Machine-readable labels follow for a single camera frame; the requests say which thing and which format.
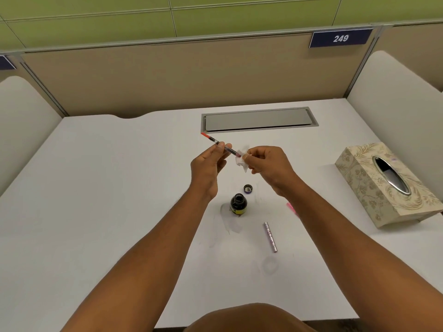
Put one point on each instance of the person's right thumb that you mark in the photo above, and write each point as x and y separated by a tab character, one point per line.
252	161

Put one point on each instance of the person's right forearm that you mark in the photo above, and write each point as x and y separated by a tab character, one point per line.
349	252

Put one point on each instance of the pink pen part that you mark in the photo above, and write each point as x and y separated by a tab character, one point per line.
291	208

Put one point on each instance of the silver pen barrel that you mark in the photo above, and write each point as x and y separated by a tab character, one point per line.
271	237

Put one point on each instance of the white side divider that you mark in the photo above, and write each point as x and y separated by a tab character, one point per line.
398	107
24	127

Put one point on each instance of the white tissue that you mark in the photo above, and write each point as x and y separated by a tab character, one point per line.
244	165

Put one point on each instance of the person's left hand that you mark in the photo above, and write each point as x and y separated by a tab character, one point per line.
204	172

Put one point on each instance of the person's left thumb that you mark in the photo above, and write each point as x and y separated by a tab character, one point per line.
225	152

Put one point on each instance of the blue number sign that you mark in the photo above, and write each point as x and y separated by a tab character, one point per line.
6	63
341	38

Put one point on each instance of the person's left forearm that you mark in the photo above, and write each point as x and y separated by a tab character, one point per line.
148	259

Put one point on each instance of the person's right hand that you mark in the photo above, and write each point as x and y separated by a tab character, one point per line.
273	169

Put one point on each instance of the black bottle cap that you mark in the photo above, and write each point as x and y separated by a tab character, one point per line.
248	189

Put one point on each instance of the clear pen ink refill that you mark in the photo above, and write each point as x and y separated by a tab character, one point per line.
210	138

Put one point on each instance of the black ink bottle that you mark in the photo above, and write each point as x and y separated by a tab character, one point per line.
238	205

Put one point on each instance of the person's knee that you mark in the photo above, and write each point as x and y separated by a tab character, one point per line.
249	319

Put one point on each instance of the beige desk partition panel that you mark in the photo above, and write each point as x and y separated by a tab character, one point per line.
193	76
415	51

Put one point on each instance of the floral beige tissue box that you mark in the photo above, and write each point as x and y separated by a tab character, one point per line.
377	190

